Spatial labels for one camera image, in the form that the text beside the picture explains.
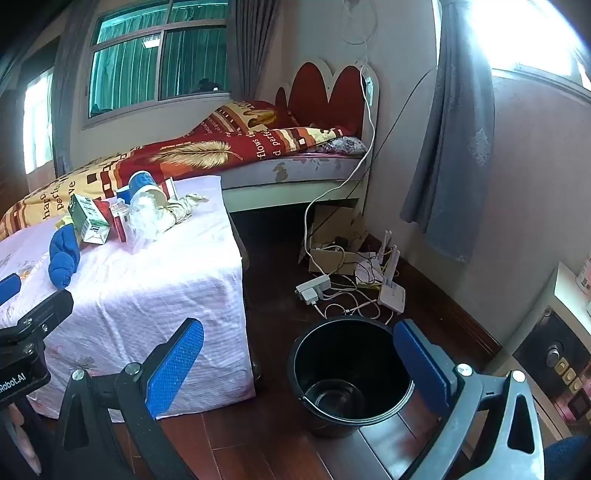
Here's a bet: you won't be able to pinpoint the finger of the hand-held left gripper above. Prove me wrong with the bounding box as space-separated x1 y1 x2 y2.
0 273 22 306
0 290 75 344

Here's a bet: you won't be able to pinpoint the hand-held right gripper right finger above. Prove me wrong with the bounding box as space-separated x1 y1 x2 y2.
392 318 552 480

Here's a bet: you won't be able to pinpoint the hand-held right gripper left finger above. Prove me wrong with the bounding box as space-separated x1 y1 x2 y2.
54 318 205 480

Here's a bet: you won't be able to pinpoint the blue cloth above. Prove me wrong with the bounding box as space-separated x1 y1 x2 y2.
48 226 81 289

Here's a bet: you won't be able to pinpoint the black plastic bucket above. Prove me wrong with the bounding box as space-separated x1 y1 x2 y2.
287 316 415 439

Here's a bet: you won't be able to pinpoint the green drink carton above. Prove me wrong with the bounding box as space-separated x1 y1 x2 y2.
68 194 112 245

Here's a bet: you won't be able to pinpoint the cream cloth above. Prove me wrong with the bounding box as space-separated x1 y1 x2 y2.
159 191 209 228

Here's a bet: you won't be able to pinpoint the person's left hand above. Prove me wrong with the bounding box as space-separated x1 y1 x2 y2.
7 405 42 476

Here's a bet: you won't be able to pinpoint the table with white cloth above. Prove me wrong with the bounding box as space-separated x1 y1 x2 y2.
0 175 257 421

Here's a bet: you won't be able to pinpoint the white router with antennas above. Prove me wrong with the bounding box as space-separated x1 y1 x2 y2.
376 231 408 315

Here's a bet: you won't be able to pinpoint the red and white carton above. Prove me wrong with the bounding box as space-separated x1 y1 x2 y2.
108 202 132 243

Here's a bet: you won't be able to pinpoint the white paper sheets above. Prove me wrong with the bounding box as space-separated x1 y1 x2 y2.
355 251 385 285

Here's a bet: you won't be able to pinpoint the black cabinet with knob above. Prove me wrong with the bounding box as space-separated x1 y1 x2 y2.
512 307 591 428

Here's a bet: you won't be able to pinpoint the clear plastic bag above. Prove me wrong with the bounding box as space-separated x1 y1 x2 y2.
124 187 174 246

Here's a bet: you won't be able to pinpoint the white power strip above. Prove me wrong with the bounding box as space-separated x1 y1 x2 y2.
295 274 332 306

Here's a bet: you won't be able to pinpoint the brown wooden door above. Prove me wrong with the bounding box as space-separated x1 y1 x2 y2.
0 60 56 217

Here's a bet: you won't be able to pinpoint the brown cardboard piece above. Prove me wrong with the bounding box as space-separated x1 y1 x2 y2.
300 203 370 274

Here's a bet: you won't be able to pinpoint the blue paper cup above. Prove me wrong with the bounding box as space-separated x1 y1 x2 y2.
128 171 162 197

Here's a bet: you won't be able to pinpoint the small bright window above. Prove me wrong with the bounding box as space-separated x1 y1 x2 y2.
23 69 56 175

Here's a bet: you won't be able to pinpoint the white shelf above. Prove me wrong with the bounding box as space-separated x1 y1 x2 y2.
549 261 591 320

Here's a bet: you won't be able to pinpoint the person's blue trousers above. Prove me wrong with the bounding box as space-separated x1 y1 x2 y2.
544 436 591 480

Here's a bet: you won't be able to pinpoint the bed with red blanket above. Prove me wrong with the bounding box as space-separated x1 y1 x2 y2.
0 100 365 241

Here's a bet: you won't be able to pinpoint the white bed with red headboard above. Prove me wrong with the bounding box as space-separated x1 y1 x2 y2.
217 59 382 213

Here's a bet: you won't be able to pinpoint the grey patterned curtain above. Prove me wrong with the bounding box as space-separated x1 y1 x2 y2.
399 0 497 265

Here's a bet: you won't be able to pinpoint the floral pillow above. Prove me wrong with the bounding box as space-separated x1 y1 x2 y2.
318 136 368 156

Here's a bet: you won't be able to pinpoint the large window with green curtain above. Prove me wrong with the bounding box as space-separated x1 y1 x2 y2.
88 0 232 120

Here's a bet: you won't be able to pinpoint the tangle of white cables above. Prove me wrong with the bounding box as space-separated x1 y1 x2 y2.
311 247 399 325

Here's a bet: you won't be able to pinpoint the white power cable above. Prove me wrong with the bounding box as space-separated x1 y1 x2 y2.
302 60 376 261

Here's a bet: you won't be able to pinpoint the thin black cable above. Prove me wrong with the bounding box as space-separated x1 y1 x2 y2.
369 69 431 162

